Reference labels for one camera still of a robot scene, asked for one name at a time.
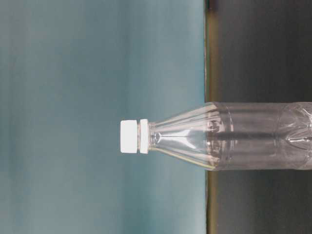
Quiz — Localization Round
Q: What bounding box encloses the white bottle cap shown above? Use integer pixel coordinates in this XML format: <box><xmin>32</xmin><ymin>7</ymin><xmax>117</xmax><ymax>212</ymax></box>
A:
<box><xmin>120</xmin><ymin>120</ymin><xmax>137</xmax><ymax>154</ymax></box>

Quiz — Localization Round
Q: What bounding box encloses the clear plastic bottle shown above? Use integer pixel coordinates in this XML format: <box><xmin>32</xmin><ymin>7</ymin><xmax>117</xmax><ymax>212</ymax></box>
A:
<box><xmin>137</xmin><ymin>102</ymin><xmax>312</xmax><ymax>171</ymax></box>

